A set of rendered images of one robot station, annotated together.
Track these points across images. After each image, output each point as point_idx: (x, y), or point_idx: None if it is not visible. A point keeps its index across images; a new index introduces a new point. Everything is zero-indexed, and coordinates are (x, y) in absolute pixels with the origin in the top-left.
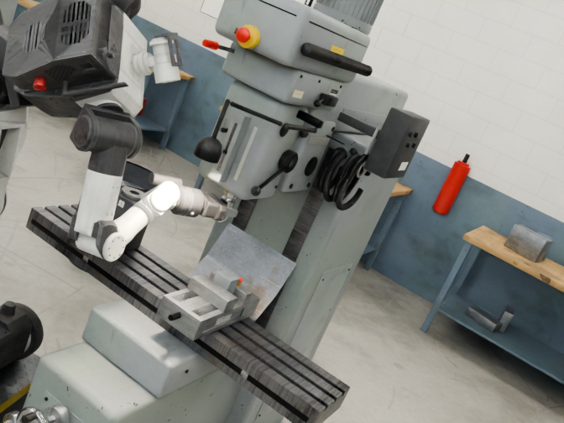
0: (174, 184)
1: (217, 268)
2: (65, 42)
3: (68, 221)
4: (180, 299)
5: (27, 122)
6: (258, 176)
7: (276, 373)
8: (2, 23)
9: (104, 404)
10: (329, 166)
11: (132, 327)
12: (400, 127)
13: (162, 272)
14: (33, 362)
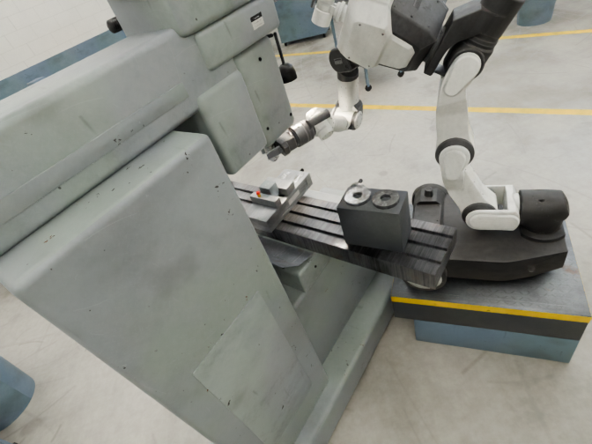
0: (309, 110)
1: (271, 262)
2: None
3: (416, 232)
4: (298, 175)
5: (439, 94)
6: None
7: (240, 188)
8: (482, 3)
9: (329, 188)
10: None
11: (327, 197)
12: None
13: (318, 225)
14: (403, 289)
